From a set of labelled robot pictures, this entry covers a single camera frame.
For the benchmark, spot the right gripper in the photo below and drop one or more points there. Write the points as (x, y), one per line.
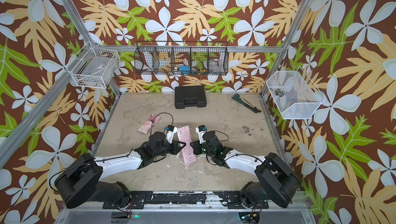
(196, 147)

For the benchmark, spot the black plastic tool case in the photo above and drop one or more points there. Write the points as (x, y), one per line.
(190, 96)

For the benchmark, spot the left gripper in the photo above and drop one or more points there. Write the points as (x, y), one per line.
(176, 147)

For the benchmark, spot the dark object in mesh basket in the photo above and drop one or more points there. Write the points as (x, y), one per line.
(279, 93)

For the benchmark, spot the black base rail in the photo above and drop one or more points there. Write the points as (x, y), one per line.
(139, 200)

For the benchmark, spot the green pipe wrench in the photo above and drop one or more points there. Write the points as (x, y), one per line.
(237, 98)

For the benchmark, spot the white wire basket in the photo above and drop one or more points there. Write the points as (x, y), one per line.
(94, 66)

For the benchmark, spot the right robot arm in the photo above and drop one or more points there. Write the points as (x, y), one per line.
(277, 182)

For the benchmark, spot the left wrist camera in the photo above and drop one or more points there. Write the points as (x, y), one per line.
(170, 132)

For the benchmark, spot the pink ruler set pouch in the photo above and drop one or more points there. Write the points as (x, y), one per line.
(184, 136)

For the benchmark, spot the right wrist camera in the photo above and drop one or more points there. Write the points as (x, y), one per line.
(201, 130)

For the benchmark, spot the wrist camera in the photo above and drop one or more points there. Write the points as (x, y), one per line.
(170, 132)
(201, 130)

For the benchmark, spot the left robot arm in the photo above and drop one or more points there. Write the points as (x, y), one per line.
(83, 181)

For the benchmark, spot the blue object in basket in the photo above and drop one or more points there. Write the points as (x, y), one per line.
(185, 70)

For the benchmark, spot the white mesh basket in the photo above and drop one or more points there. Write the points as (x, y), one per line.
(302, 97)

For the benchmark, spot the black wire basket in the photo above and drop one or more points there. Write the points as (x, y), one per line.
(203, 58)

